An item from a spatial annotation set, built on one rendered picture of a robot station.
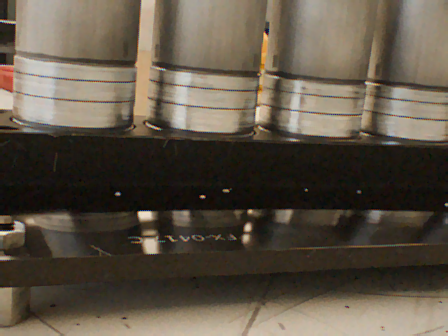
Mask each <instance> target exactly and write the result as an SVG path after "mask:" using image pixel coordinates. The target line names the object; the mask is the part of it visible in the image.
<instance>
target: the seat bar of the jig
mask: <svg viewBox="0 0 448 336"><path fill-rule="evenodd" d="M13 117H14V116H13V110H10V109H0V185H1V186H409V187H448V145H435V144H415V143H408V142H403V141H392V140H387V139H383V138H375V137H371V136H368V135H362V134H360V135H358V137H359V141H319V140H312V139H305V138H294V137H289V136H285V135H277V134H273V133H270V132H265V131H263V130H261V129H258V126H259V125H260V124H259V123H258V121H255V129H254V130H252V132H254V135H252V136H249V137H240V138H221V137H207V136H198V135H185V134H180V133H175V132H166V131H163V130H159V129H153V128H151V127H149V126H146V125H145V124H146V121H147V120H146V116H142V115H134V123H133V124H132V125H133V126H134V129H132V130H129V131H125V132H65V131H57V130H51V129H39V128H35V127H31V126H25V125H21V124H18V123H16V122H12V119H13Z"/></svg>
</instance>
